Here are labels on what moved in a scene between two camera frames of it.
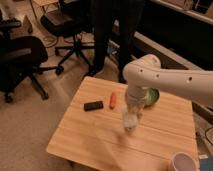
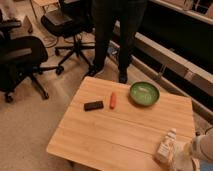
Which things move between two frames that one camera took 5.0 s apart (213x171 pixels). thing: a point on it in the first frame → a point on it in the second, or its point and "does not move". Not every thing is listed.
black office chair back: (72, 19) does not move
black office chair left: (21, 58) does not move
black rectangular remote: (93, 105) does not move
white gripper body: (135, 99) → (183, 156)
